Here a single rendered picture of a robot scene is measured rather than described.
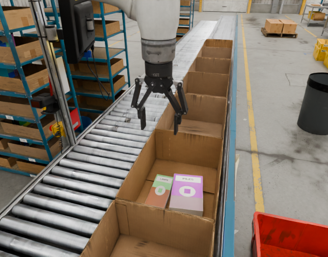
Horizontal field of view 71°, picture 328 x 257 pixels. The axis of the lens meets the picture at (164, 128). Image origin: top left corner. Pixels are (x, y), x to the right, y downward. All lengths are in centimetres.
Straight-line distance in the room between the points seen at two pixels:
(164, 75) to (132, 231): 49
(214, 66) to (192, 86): 41
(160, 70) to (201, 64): 146
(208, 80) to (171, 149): 79
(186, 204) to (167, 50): 49
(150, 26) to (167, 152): 61
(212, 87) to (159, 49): 114
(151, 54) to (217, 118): 82
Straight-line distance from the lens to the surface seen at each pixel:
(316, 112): 324
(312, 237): 193
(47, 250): 104
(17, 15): 181
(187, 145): 98
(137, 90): 68
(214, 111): 132
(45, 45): 126
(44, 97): 131
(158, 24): 57
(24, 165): 241
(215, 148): 97
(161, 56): 59
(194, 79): 169
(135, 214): 72
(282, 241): 194
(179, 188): 84
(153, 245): 80
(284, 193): 237
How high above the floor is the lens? 157
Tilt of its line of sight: 32 degrees down
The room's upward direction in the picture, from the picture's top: straight up
